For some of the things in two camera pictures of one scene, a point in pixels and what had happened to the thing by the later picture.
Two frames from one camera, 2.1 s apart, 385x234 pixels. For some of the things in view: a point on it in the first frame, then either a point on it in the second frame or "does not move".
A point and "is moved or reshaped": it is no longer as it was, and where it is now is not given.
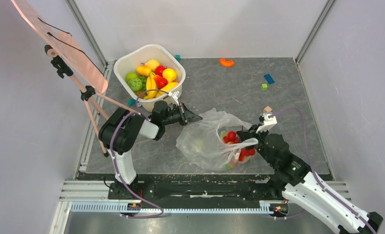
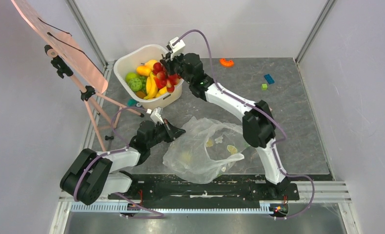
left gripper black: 186,116 → 172,132
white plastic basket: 130,60 does not move
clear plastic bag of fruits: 213,140 is moved or reshaped
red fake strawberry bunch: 232,138 → 163,79
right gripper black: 255,138 → 170,63
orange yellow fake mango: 143,70 does not move
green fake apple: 129,75 does not move
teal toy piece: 131,102 does not move
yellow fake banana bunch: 150,85 does not move
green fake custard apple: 135,84 does not move
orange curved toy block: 225,63 does not move
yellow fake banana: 167,88 does not move
